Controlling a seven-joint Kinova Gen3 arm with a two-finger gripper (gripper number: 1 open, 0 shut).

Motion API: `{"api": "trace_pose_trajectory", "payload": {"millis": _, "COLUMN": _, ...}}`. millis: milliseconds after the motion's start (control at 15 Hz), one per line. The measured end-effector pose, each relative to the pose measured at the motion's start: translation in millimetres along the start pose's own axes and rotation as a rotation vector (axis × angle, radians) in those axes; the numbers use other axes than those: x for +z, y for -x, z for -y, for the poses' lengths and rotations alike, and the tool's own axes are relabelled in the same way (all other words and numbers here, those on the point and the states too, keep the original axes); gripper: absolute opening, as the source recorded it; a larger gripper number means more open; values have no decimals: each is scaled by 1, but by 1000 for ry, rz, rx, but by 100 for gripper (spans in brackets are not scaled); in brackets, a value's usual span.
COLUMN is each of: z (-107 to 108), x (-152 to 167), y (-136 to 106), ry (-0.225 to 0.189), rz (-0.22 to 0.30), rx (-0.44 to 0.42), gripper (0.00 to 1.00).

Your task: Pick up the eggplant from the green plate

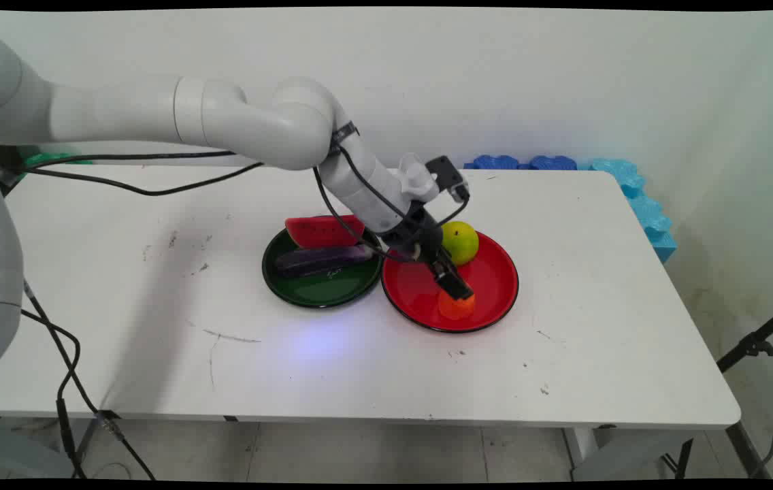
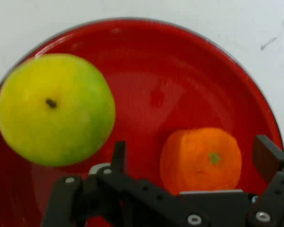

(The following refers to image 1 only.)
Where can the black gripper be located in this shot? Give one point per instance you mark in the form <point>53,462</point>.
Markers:
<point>415,235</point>

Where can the orange toy tangerine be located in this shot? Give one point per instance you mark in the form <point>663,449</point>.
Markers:
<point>456,309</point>

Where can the purple toy eggplant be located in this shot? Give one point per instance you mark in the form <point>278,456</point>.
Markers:
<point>318,260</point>

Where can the green object behind arm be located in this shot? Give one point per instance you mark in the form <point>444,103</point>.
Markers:
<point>53,158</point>

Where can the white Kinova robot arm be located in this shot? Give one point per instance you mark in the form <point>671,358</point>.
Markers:
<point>237,122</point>

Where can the red plate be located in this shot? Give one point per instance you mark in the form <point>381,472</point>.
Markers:
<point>492,282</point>

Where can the green toy lime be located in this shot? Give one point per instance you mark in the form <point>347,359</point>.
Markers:
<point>463,243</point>

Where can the dark green plate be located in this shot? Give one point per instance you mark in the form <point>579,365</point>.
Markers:
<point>318,289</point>

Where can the toy watermelon slice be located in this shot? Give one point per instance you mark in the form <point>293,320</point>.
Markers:
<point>322,231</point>

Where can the light blue foam mat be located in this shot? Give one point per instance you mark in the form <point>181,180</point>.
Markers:
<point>642,204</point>

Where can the black tripod stand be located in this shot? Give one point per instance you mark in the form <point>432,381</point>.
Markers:
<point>754,344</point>

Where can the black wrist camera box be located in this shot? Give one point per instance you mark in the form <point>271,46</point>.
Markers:
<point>446,174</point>

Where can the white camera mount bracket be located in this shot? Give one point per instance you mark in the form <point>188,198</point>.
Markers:
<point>417,178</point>

